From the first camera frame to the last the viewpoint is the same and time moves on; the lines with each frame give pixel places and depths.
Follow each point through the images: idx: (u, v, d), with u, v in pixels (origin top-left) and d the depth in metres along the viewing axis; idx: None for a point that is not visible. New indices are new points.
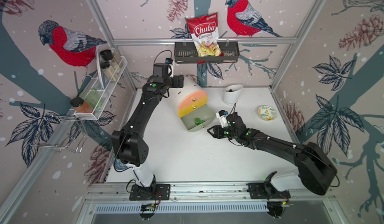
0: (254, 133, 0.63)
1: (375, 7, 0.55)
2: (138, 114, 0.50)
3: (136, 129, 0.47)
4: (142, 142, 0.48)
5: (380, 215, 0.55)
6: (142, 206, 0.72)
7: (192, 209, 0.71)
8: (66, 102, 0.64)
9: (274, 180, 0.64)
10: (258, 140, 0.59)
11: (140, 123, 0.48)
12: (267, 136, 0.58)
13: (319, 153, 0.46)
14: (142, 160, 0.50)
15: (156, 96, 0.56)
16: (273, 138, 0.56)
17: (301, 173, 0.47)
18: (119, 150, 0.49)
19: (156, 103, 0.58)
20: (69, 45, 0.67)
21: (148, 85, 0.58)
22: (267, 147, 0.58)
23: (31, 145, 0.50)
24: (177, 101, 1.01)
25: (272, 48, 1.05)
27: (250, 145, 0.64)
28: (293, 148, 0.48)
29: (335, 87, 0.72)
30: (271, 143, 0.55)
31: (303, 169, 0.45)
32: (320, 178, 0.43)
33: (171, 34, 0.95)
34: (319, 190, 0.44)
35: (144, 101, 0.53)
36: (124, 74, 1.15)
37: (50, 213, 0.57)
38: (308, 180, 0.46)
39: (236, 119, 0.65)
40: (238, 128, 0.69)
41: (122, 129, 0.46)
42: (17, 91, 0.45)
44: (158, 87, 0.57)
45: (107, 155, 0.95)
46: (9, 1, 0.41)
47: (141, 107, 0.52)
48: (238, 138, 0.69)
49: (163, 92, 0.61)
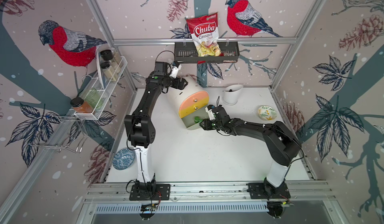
0: (236, 120, 0.71)
1: (375, 7, 0.55)
2: (145, 100, 0.58)
3: (146, 113, 0.55)
4: (152, 124, 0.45)
5: (380, 215, 0.55)
6: (142, 206, 0.72)
7: (192, 209, 0.71)
8: (66, 102, 0.64)
9: (268, 176, 0.66)
10: (238, 123, 0.67)
11: (149, 107, 0.56)
12: (245, 121, 0.65)
13: (284, 129, 0.52)
14: (151, 140, 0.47)
15: (159, 87, 0.64)
16: (249, 122, 0.63)
17: (269, 147, 0.53)
18: (131, 131, 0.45)
19: (159, 93, 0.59)
20: (69, 45, 0.67)
21: (150, 77, 0.66)
22: (243, 131, 0.65)
23: (31, 145, 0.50)
24: (179, 101, 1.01)
25: (272, 48, 1.05)
27: (233, 132, 0.71)
28: (263, 126, 0.56)
29: (336, 87, 0.71)
30: (247, 126, 0.62)
31: (270, 143, 0.51)
32: (283, 150, 0.49)
33: (171, 34, 0.95)
34: (283, 161, 0.51)
35: (149, 91, 0.61)
36: (124, 74, 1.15)
37: (50, 213, 0.57)
38: (274, 152, 0.52)
39: (220, 109, 0.74)
40: (221, 118, 0.75)
41: (133, 113, 0.54)
42: (18, 91, 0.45)
44: (161, 78, 0.65)
45: (107, 155, 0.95)
46: (9, 1, 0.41)
47: (147, 95, 0.60)
48: (222, 126, 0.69)
49: (165, 84, 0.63)
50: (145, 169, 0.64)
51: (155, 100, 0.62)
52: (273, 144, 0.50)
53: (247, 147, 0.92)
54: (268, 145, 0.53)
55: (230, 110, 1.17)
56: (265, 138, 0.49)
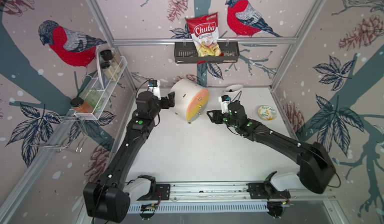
0: (256, 125, 0.60)
1: (375, 7, 0.55)
2: (119, 159, 0.44)
3: (115, 179, 0.40)
4: (122, 195, 0.41)
5: (380, 215, 0.55)
6: (142, 206, 0.72)
7: (192, 209, 0.71)
8: (66, 102, 0.64)
9: (274, 178, 0.64)
10: (260, 133, 0.57)
11: (121, 170, 0.42)
12: (270, 131, 0.55)
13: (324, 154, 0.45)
14: (120, 218, 0.41)
15: (142, 135, 0.51)
16: (275, 133, 0.54)
17: (301, 171, 0.46)
18: (94, 206, 0.40)
19: (141, 141, 0.51)
20: (69, 45, 0.67)
21: (133, 123, 0.53)
22: (266, 141, 0.56)
23: (31, 145, 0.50)
24: (185, 106, 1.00)
25: (272, 48, 1.05)
27: (250, 136, 0.62)
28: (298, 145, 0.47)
29: (335, 87, 0.72)
30: (275, 137, 0.53)
31: (306, 168, 0.44)
32: (321, 179, 0.43)
33: (171, 34, 0.95)
34: (316, 189, 0.45)
35: (128, 143, 0.48)
36: (124, 74, 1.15)
37: (50, 213, 0.57)
38: (308, 178, 0.45)
39: (240, 109, 0.61)
40: (239, 119, 0.64)
41: (99, 180, 0.40)
42: (18, 91, 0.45)
44: (145, 124, 0.53)
45: (107, 155, 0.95)
46: (9, 1, 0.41)
47: (124, 150, 0.46)
48: (238, 128, 0.65)
49: (149, 127, 0.55)
50: (139, 194, 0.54)
51: (131, 159, 0.47)
52: (311, 171, 0.43)
53: (248, 147, 0.92)
54: (303, 169, 0.45)
55: None
56: (299, 162, 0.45)
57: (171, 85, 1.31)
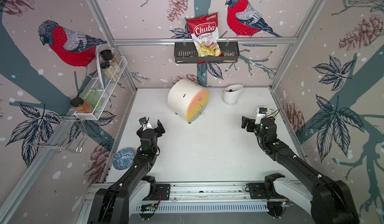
0: (282, 146, 0.61)
1: (375, 7, 0.55)
2: (130, 173, 0.51)
3: (125, 187, 0.45)
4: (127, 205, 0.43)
5: (380, 215, 0.55)
6: (142, 206, 0.72)
7: (192, 209, 0.71)
8: (66, 102, 0.64)
9: (278, 183, 0.63)
10: (282, 155, 0.57)
11: (130, 183, 0.47)
12: (294, 155, 0.55)
13: (346, 196, 0.41)
14: None
15: (147, 163, 0.60)
16: (299, 159, 0.53)
17: (315, 203, 0.44)
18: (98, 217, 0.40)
19: (145, 171, 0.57)
20: (69, 45, 0.67)
21: (140, 154, 0.63)
22: (286, 164, 0.56)
23: (31, 145, 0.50)
24: (184, 106, 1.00)
25: (272, 48, 1.05)
27: (272, 155, 0.63)
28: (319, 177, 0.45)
29: (335, 88, 0.72)
30: (294, 163, 0.52)
31: (319, 201, 0.42)
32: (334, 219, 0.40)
33: (171, 34, 0.95)
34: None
35: (136, 166, 0.55)
36: (124, 74, 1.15)
37: (50, 214, 0.57)
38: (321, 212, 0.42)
39: (271, 126, 0.63)
40: (267, 134, 0.65)
41: (110, 187, 0.44)
42: (18, 91, 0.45)
44: (151, 157, 0.63)
45: (107, 155, 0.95)
46: (9, 1, 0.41)
47: (132, 170, 0.53)
48: (263, 143, 0.65)
49: (152, 161, 0.64)
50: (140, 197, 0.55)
51: (139, 177, 0.54)
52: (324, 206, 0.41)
53: (248, 147, 0.92)
54: (317, 202, 0.43)
55: (229, 111, 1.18)
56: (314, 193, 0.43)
57: (171, 85, 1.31)
